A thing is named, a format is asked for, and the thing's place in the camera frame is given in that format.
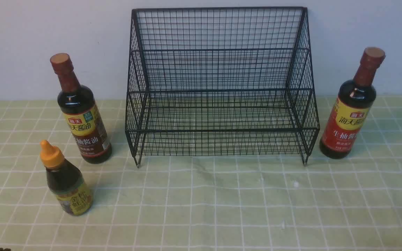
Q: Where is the red label soy sauce bottle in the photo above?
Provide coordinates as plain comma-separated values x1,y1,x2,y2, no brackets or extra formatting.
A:
319,47,386,159

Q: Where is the brown label soy sauce bottle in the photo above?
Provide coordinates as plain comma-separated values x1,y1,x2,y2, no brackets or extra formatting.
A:
50,53,113,164

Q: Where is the small yellow cap sauce bottle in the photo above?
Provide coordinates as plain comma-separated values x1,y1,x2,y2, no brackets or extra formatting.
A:
40,140,94,216

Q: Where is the black wire mesh shelf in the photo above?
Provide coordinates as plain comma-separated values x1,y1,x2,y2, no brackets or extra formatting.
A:
125,6,320,167

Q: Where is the green checkered tablecloth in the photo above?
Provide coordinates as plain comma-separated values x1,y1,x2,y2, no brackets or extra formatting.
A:
0,96,402,251

